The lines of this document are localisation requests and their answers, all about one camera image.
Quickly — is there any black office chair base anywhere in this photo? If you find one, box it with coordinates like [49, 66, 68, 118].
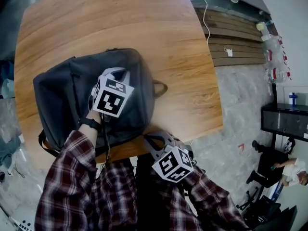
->
[236, 188, 266, 212]

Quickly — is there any yellowish plastic bottle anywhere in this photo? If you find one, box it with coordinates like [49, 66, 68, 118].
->
[255, 20, 274, 31]

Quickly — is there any black upright pole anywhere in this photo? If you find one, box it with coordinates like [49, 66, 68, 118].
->
[271, 82, 278, 105]

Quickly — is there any person's torso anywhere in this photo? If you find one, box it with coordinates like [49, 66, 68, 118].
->
[95, 157, 194, 231]

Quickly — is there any white patterned board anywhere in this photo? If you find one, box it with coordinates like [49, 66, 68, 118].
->
[0, 205, 35, 231]

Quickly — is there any white hanging cable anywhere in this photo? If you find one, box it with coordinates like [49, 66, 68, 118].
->
[198, 0, 211, 46]

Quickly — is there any wooden slat bench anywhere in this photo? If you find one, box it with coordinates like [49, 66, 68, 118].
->
[194, 7, 268, 67]

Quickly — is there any person's right forearm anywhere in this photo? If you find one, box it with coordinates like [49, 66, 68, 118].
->
[182, 167, 249, 231]

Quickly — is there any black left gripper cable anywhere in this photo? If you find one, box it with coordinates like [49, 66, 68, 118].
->
[99, 114, 112, 168]

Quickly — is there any pile of blue cloth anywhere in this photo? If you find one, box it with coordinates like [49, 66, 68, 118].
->
[0, 133, 23, 168]

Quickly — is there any black wrist band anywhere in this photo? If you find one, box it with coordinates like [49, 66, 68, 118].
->
[78, 117, 103, 132]

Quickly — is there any person's left forearm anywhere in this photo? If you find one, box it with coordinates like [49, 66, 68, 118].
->
[35, 108, 103, 231]

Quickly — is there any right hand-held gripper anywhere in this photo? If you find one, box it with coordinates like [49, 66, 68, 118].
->
[143, 132, 195, 184]

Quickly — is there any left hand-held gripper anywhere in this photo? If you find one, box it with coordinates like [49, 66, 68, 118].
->
[90, 66, 135, 118]

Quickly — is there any black cabinet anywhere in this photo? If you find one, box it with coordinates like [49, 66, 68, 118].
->
[260, 102, 308, 142]

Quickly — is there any white box with blue mark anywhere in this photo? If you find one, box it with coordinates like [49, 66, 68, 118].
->
[283, 85, 308, 105]

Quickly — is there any dark grey backpack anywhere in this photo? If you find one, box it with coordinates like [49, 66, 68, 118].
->
[33, 47, 168, 157]

